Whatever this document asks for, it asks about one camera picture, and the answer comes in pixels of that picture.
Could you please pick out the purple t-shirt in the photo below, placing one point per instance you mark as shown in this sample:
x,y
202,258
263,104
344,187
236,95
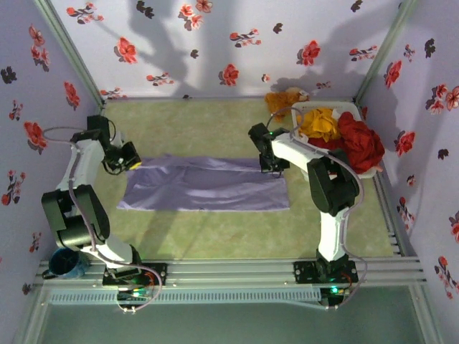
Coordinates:
x,y
208,190

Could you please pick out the aluminium corner post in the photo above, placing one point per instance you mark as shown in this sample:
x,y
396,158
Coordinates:
x,y
73,53
384,53

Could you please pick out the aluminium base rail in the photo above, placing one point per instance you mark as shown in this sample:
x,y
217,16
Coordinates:
x,y
233,272

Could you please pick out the brown plush toy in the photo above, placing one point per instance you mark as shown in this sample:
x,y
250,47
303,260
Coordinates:
x,y
281,102

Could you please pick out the white plastic laundry basket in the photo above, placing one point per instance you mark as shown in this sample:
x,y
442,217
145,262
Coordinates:
x,y
365,175

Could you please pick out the orange t-shirt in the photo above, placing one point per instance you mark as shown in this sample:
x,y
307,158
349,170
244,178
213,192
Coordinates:
x,y
319,123

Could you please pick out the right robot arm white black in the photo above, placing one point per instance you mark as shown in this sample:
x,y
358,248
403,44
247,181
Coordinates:
x,y
330,233

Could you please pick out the blue mug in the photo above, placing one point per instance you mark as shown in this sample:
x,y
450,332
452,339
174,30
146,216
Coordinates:
x,y
64,261

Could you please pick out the red t-shirt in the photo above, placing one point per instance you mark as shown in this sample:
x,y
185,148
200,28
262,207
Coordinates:
x,y
358,143

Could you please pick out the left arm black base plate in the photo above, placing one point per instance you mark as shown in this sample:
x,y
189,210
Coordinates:
x,y
157,274

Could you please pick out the circuit board green light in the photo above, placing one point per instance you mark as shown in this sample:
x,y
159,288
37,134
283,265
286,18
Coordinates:
x,y
134,294
335,290

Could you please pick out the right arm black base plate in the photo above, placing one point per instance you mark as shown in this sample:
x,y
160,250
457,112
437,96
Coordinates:
x,y
303,272

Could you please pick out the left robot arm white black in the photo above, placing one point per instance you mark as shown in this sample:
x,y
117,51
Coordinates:
x,y
82,165

